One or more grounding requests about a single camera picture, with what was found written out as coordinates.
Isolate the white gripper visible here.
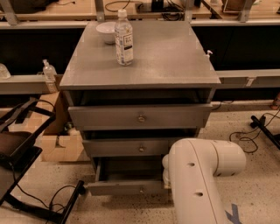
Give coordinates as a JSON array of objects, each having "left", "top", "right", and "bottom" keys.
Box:
[{"left": 162, "top": 154, "right": 170, "bottom": 189}]

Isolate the grey bottom drawer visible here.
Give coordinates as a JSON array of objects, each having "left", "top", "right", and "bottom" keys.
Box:
[{"left": 87, "top": 155, "right": 167, "bottom": 196}]

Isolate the grey drawer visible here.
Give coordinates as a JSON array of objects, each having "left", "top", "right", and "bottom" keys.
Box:
[
  {"left": 68, "top": 104, "right": 212, "bottom": 130},
  {"left": 83, "top": 137, "right": 180, "bottom": 158},
  {"left": 87, "top": 155, "right": 167, "bottom": 196}
]

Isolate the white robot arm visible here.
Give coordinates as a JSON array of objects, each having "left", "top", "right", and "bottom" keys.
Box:
[{"left": 162, "top": 138, "right": 246, "bottom": 224}]

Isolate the grey top drawer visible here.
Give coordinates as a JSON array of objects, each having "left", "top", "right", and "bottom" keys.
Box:
[{"left": 68, "top": 104, "right": 212, "bottom": 130}]

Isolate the grey middle drawer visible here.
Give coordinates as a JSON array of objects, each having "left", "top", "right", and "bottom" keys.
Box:
[{"left": 83, "top": 137, "right": 180, "bottom": 158}]

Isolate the grey drawer cabinet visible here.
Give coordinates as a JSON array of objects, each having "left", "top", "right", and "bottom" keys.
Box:
[{"left": 59, "top": 20, "right": 221, "bottom": 176}]

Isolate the black stand leg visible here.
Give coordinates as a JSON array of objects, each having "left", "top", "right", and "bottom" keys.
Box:
[{"left": 250, "top": 115, "right": 280, "bottom": 150}]

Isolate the cardboard box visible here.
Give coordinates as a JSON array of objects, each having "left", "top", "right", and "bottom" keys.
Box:
[{"left": 27, "top": 74, "right": 91, "bottom": 163}]

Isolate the white pump dispenser top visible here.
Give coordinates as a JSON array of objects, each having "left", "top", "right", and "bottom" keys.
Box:
[{"left": 206, "top": 50, "right": 213, "bottom": 59}]

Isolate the clear plastic water bottle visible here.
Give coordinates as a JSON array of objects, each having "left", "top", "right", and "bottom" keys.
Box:
[{"left": 115, "top": 9, "right": 134, "bottom": 66}]

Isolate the clear sanitizer pump bottle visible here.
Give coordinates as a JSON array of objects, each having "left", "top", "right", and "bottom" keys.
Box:
[{"left": 43, "top": 59, "right": 58, "bottom": 93}]

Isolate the white bowl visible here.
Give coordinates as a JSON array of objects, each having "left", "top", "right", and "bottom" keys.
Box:
[{"left": 96, "top": 22, "right": 116, "bottom": 45}]

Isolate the black floor cable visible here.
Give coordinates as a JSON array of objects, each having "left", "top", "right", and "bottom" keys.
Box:
[{"left": 228, "top": 108, "right": 280, "bottom": 154}]

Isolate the black cart frame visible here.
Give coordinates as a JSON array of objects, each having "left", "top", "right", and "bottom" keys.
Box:
[{"left": 0, "top": 97, "right": 86, "bottom": 224}]

